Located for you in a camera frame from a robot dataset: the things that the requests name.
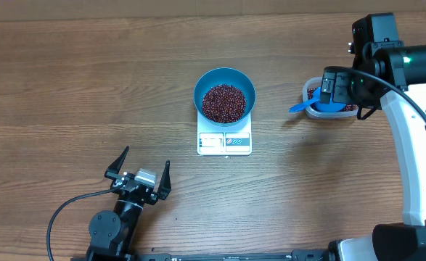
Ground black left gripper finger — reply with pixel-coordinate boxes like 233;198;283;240
106;146;130;176
157;160;172;200

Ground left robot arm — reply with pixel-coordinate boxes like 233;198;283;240
85;147;171;260

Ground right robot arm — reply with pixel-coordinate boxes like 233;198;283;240
320;13;426;260

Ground clear plastic container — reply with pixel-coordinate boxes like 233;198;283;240
302;77;358;120

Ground red beans in bowl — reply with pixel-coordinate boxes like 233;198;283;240
202;84;247;123

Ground teal blue bowl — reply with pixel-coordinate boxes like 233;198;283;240
193;67;256;125

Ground white digital kitchen scale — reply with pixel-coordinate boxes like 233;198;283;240
197;112;253;157

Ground blue plastic measuring scoop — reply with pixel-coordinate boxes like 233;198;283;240
289;88;346;113

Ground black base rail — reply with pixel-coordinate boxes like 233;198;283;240
70;249;339;261

